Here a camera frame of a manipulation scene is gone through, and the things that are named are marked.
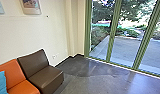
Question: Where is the orange sofa seat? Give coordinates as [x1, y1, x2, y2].
[0, 58, 41, 94]

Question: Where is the white wall outlet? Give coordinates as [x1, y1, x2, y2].
[51, 53, 60, 60]

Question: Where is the brown sofa seat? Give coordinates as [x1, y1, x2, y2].
[17, 48, 65, 94]

